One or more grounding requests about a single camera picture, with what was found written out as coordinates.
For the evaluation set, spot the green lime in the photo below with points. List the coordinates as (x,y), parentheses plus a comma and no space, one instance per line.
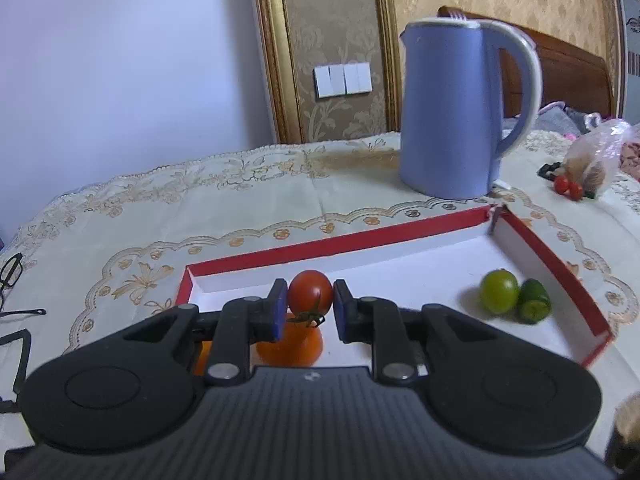
(499,291)

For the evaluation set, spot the wooden bed headboard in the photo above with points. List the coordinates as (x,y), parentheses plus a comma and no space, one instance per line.
(570,70)

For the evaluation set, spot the white framed grey panel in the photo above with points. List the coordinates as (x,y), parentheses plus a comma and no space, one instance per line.
(629,50)

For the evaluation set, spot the red shallow cardboard box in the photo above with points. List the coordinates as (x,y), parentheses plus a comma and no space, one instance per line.
(440,260)

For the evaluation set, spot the small red cherry tomato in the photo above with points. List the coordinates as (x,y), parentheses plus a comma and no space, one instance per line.
(561,184)
(575,191)

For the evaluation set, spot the gold wall moulding frame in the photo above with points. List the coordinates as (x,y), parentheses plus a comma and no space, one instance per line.
(270,50)

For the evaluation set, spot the white wall switch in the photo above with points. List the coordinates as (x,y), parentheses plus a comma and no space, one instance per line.
(343,80)

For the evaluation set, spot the black rectangular frame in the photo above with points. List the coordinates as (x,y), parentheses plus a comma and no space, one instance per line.
(24,360)

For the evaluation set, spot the orange mandarin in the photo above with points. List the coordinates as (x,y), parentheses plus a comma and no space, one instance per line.
(295,347)

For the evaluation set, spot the green cucumber piece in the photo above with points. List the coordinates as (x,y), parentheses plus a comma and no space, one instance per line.
(534,302)

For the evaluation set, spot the cut eggplant piece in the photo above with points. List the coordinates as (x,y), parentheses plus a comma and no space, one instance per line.
(627,420)

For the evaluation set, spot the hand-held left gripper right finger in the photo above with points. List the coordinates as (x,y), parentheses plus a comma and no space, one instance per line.
(342,312)

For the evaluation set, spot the blue electric kettle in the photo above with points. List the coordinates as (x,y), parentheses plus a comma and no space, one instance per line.
(445,110)

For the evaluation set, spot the black eyeglasses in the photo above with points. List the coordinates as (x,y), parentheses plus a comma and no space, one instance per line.
(10,272)

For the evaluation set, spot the small black clip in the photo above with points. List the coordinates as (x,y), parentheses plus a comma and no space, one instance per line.
(550,170)

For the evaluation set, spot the clear plastic bag of walnuts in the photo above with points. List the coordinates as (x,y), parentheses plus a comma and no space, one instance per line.
(600,155)

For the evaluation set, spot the embroidered lace tablecloth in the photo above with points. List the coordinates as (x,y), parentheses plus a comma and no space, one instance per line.
(150,210)

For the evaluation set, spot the grey clothing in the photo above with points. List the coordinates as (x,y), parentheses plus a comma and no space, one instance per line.
(560,120)

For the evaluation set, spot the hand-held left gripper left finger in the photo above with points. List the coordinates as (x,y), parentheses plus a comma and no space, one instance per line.
(277,312)

